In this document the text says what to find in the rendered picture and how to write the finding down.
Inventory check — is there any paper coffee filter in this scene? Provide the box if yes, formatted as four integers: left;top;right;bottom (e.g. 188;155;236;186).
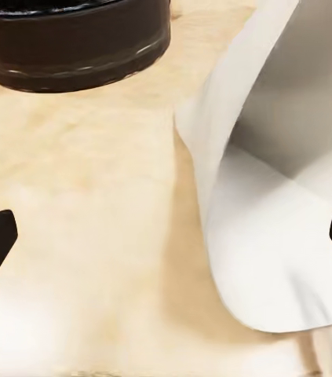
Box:
175;0;332;332

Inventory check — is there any electric kettle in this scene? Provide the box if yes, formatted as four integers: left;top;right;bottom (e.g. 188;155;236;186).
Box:
0;0;171;92

